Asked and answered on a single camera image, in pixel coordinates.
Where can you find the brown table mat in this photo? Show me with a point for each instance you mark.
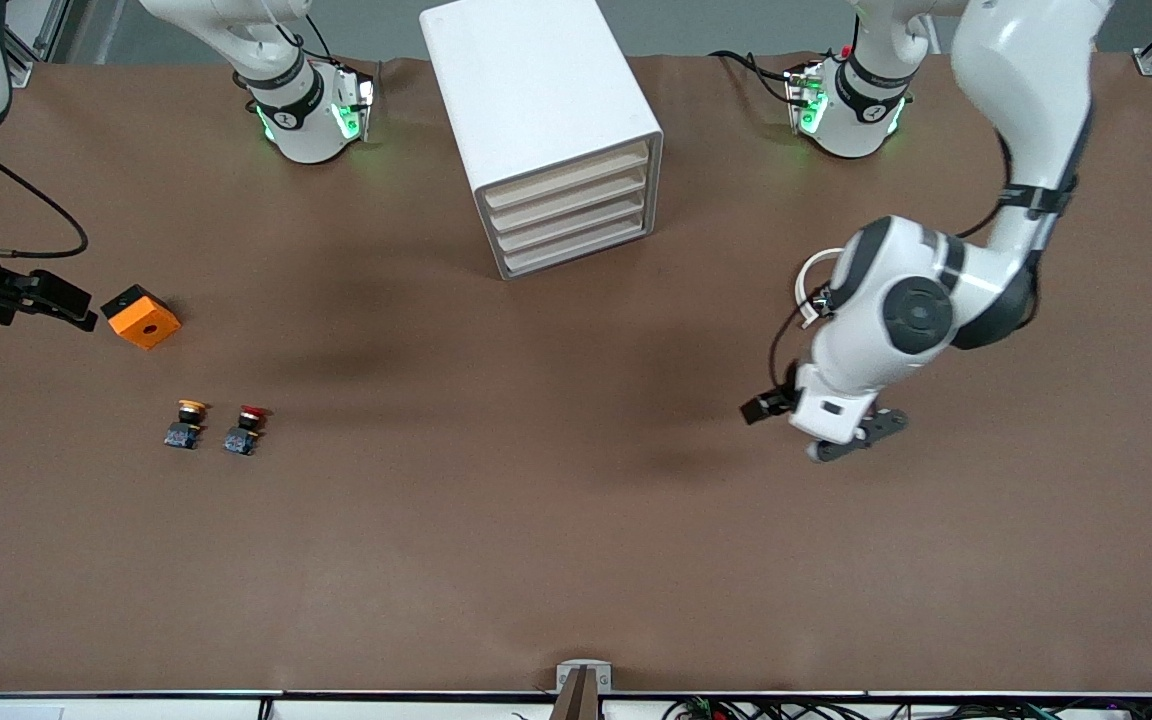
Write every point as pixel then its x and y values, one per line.
pixel 536 500

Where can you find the grey metal bracket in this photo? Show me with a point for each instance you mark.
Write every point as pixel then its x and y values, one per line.
pixel 584 674

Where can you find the orange black button box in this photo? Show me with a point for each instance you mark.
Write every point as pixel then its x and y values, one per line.
pixel 148 322

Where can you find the yellow push button switch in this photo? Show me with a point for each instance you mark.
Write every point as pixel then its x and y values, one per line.
pixel 188 422

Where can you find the chrome valve fitting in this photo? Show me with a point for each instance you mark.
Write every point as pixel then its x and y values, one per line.
pixel 821 300

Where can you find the white table edge rail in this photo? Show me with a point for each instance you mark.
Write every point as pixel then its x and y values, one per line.
pixel 136 706

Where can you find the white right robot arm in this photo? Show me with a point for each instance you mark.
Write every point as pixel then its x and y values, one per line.
pixel 301 130

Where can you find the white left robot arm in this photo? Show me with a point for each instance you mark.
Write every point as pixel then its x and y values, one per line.
pixel 1026 80

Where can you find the red push button switch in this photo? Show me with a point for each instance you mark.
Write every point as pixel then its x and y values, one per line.
pixel 248 428

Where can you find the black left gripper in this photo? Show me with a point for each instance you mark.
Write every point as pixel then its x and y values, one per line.
pixel 782 402

